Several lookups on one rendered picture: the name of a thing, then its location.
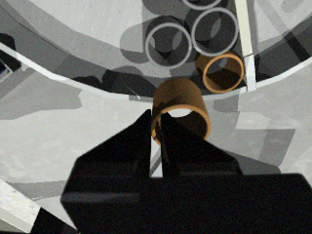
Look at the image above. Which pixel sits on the blue plastic tray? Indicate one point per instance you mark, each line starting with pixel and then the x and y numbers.
pixel 2 67

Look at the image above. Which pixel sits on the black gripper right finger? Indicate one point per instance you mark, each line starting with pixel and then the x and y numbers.
pixel 191 155

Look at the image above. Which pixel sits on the grey metal bushing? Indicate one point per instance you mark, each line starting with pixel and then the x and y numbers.
pixel 172 59
pixel 200 4
pixel 222 41

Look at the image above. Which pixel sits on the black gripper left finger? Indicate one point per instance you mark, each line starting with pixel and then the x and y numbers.
pixel 121 154

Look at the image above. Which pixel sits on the bronze bushing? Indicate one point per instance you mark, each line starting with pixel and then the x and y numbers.
pixel 227 78
pixel 180 93

